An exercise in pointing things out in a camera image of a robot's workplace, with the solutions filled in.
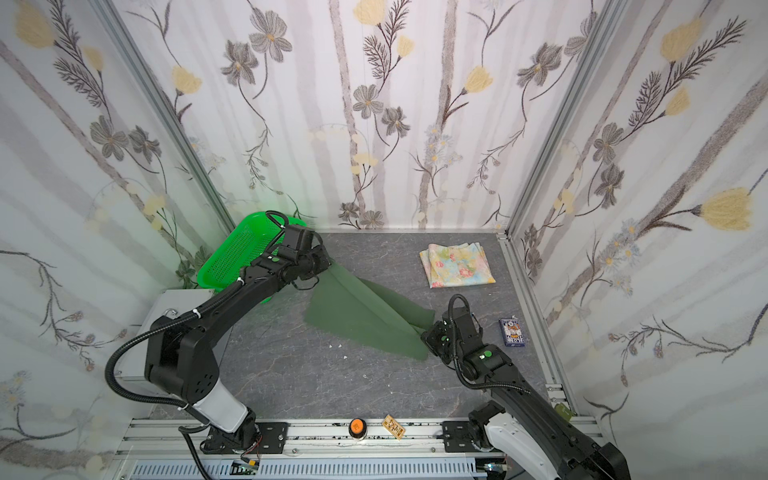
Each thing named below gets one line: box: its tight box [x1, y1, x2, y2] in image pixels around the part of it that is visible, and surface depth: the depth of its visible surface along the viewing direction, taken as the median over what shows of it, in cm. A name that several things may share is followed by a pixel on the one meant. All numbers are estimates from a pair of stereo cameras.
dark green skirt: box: [304, 260, 436, 359], surface depth 88 cm
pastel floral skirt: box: [419, 242, 496, 289], surface depth 110 cm
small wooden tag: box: [382, 414, 406, 441], surface depth 76 cm
